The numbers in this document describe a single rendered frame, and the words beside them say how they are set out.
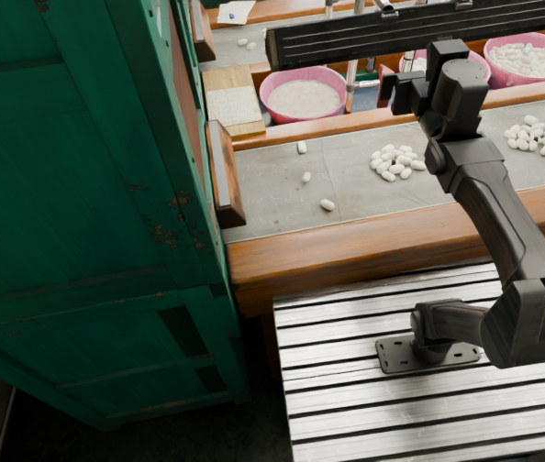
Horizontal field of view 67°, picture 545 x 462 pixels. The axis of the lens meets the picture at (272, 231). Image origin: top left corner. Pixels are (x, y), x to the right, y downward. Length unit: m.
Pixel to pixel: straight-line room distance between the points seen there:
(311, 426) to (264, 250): 0.36
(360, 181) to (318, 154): 0.14
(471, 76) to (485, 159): 0.11
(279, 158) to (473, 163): 0.61
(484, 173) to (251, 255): 0.49
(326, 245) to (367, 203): 0.18
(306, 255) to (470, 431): 0.44
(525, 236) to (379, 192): 0.54
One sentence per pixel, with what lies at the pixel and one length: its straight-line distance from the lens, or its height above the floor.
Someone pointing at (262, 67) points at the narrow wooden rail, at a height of 0.76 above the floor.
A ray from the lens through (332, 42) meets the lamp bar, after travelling 0.88.
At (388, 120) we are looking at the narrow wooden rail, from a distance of 1.21.
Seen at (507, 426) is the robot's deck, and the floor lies 0.67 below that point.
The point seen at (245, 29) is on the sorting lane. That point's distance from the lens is 1.69.
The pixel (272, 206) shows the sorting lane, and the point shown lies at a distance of 1.00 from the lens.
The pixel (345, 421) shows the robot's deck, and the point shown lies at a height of 0.67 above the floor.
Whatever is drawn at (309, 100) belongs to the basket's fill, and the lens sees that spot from 1.31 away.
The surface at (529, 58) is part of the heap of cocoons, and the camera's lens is 1.63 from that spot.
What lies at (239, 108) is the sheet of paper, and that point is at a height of 0.78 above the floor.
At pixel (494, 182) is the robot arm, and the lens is 0.60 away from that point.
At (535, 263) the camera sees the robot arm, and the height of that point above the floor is 1.11.
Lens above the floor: 1.50
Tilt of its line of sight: 53 degrees down
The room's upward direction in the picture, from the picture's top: 5 degrees counter-clockwise
